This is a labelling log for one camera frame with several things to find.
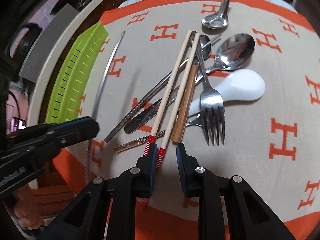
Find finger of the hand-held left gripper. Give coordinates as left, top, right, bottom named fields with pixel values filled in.
left=46, top=116, right=97, bottom=132
left=50, top=121, right=100, bottom=147

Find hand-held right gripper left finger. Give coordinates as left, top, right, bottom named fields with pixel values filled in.
left=41, top=144, right=158, bottom=240

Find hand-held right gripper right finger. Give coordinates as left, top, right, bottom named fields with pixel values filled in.
left=176, top=142, right=297, bottom=240

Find ringed steel chopstick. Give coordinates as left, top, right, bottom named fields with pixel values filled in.
left=114, top=129, right=167, bottom=153

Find green plastic utensil tray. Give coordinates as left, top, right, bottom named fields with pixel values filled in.
left=46, top=21, right=110, bottom=125

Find brown wooden chopstick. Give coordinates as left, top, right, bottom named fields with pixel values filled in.
left=171, top=64, right=199, bottom=142

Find steel fork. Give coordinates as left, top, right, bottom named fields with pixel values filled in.
left=190, top=32, right=226, bottom=146

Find light chopstick red striped end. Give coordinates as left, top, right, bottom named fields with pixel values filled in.
left=140, top=29, right=192, bottom=212
left=155, top=33, right=200, bottom=175

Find white ceramic spoon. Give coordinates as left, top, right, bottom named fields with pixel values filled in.
left=186, top=69, right=266, bottom=118

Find steel soup spoon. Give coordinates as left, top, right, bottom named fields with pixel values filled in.
left=201, top=0, right=233, bottom=29

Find person's left hand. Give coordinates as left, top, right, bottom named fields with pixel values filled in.
left=12, top=185, right=44, bottom=230

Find smartphone with lit screen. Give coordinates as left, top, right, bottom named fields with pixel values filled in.
left=10, top=117, right=27, bottom=130

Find brown wooden base cabinets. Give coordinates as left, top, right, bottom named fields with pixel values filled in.
left=32, top=152, right=88, bottom=205

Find orange beige printed blanket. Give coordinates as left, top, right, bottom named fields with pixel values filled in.
left=51, top=0, right=320, bottom=240

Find low steel splash panel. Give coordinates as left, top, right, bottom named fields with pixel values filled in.
left=19, top=3, right=78, bottom=83

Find black red pressure cooker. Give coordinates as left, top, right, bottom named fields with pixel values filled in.
left=7, top=23, right=43, bottom=64

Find black wok with handle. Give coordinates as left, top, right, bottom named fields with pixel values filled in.
left=49, top=0, right=73, bottom=16

